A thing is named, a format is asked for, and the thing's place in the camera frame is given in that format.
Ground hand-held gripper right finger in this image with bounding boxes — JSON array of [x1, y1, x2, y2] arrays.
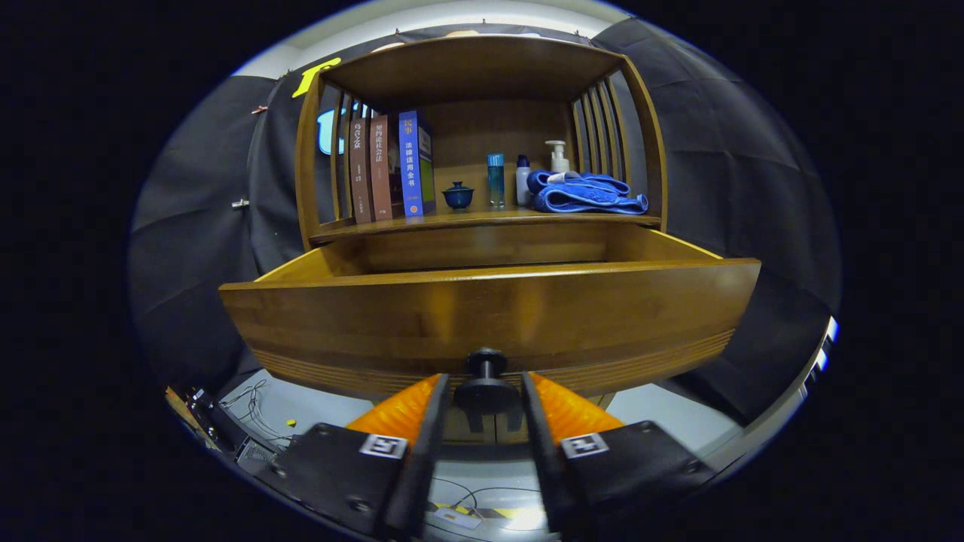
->
[[521, 370, 716, 537]]

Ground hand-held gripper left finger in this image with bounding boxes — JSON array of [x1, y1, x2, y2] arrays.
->
[[256, 373, 451, 540]]

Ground wooden drawer with black knob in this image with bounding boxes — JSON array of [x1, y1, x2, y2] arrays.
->
[[218, 222, 763, 416]]

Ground wooden cabinet door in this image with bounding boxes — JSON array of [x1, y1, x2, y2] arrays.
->
[[495, 410, 532, 445], [441, 410, 498, 445]]

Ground wooden countertop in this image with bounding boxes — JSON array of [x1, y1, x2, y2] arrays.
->
[[310, 207, 662, 243]]

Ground wooden cabinet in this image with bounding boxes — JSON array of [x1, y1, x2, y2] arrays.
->
[[294, 34, 670, 445]]

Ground black device box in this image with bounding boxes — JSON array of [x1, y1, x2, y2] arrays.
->
[[166, 385, 279, 471]]

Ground folded blue towel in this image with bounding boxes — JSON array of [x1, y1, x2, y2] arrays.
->
[[526, 170, 650, 215]]

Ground blue lidded teacup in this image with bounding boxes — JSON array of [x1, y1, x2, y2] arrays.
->
[[441, 181, 476, 211]]

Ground teal glass bottle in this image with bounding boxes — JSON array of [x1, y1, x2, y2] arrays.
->
[[487, 153, 506, 209]]

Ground dark brown book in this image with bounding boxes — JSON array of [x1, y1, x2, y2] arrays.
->
[[348, 117, 375, 224]]

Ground reddish brown book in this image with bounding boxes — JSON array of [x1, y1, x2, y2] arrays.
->
[[368, 114, 404, 221]]

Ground blue book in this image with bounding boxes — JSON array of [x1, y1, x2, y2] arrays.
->
[[398, 110, 438, 219]]

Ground thin floor cables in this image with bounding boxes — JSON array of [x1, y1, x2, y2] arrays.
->
[[217, 379, 296, 445]]

